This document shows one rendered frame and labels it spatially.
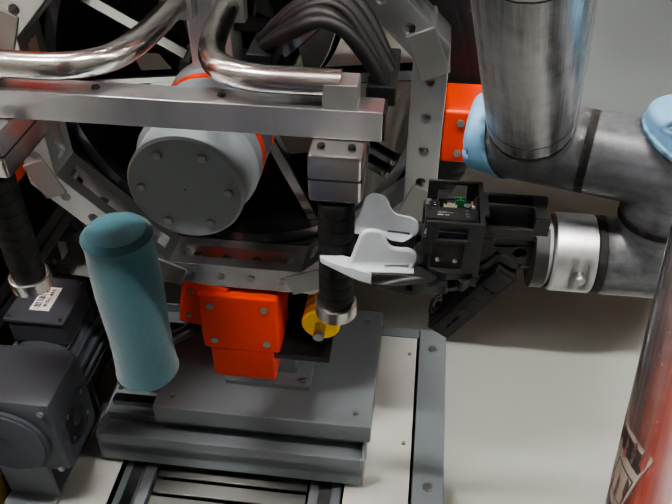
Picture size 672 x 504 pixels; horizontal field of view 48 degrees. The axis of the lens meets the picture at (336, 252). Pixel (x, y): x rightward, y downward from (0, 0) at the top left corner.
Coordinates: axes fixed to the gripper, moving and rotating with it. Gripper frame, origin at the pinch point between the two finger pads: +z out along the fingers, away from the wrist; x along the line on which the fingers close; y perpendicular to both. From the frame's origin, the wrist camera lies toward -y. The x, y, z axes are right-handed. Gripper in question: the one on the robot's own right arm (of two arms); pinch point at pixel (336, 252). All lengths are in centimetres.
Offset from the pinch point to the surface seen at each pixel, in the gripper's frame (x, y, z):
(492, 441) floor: -43, -83, -28
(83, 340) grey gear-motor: -29, -48, 48
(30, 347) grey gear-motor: -23, -44, 54
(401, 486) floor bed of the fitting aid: -24, -75, -10
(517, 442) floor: -43, -83, -33
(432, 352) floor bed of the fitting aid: -59, -75, -15
